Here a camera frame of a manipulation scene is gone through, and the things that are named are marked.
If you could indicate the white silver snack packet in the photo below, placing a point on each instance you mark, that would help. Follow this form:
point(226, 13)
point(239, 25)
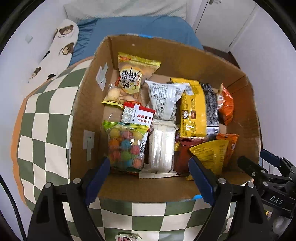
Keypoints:
point(164, 98)

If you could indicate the brass door handle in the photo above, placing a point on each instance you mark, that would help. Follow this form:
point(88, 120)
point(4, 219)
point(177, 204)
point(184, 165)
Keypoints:
point(214, 2)

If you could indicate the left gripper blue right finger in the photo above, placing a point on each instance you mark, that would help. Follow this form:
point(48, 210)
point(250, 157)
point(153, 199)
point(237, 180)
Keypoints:
point(204, 179)

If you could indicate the colourful candy ball packet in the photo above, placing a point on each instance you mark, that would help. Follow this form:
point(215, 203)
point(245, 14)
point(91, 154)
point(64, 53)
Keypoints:
point(126, 142)

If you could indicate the blue green milk carton box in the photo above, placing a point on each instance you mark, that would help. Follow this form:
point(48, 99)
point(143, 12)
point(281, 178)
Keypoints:
point(89, 140)

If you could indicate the white door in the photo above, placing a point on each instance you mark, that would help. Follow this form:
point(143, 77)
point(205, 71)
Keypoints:
point(218, 26)

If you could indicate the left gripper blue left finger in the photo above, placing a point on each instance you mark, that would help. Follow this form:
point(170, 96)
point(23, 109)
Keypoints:
point(94, 179)

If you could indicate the yellow biscuit ball packet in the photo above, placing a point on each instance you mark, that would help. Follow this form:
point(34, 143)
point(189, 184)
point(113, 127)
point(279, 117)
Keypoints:
point(133, 72)

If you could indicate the green white checkered cloth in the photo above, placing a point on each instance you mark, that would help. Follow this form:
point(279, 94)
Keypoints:
point(43, 156)

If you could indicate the bear print long pillow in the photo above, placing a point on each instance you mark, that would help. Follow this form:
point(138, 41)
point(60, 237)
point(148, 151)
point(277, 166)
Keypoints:
point(59, 54)

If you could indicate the yellow black snack packet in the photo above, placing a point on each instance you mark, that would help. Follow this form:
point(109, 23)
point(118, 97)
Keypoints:
point(199, 113)

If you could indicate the orange snack packet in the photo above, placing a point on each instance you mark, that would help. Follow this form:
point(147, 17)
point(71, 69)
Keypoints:
point(225, 103)
point(232, 139)

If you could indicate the small white portrait snack packet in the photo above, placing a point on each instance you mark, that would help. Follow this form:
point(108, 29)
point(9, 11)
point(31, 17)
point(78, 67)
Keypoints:
point(128, 237)

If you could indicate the blue bed sheet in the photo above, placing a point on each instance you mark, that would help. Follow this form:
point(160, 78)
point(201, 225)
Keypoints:
point(93, 31)

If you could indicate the white wall socket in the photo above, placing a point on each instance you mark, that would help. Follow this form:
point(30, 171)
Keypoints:
point(28, 38)

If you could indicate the yellow triangular snack packet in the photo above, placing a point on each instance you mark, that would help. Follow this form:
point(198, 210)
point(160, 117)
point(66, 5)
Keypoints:
point(214, 155)

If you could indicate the dark red snack packet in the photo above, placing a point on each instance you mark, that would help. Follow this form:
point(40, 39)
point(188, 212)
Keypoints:
point(184, 154)

